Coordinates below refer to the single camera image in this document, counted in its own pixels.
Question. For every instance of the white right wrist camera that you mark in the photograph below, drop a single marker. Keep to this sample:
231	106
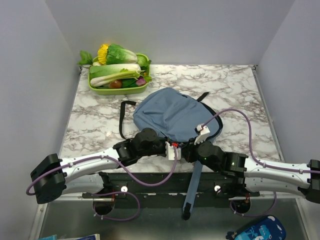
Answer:
203	133

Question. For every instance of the yellow flower vegetable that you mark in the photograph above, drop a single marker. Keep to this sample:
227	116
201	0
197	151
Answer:
102	54

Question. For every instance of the green lettuce head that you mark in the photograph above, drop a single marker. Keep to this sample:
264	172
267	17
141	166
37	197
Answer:
117	54

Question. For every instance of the blue shark pencil case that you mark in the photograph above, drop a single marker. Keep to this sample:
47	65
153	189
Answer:
267	227

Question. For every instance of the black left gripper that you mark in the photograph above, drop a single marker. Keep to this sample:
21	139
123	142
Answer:
163	140

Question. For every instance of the aluminium mounting rail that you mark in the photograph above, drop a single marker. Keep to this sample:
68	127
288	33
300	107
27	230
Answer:
101	183

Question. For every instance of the purple onion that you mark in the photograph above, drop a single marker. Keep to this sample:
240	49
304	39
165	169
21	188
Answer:
140	81

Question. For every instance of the white napa cabbage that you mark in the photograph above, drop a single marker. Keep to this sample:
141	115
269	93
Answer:
104	70

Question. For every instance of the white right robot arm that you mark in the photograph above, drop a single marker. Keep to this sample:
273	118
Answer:
251	175

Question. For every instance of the brown mushroom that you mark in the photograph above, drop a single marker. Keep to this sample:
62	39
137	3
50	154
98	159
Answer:
117	84

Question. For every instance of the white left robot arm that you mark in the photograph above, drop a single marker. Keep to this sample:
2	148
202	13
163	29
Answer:
52	174

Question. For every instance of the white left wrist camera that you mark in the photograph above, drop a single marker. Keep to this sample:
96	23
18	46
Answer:
173	151

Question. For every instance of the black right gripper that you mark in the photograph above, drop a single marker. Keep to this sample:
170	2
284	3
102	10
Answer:
187	151

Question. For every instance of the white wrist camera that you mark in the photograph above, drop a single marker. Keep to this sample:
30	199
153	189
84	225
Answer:
203	133
173	151

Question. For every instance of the blue fabric backpack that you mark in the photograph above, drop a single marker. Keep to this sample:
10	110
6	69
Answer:
175	115

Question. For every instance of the green plastic vegetable tray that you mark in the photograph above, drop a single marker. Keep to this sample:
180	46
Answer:
100	83

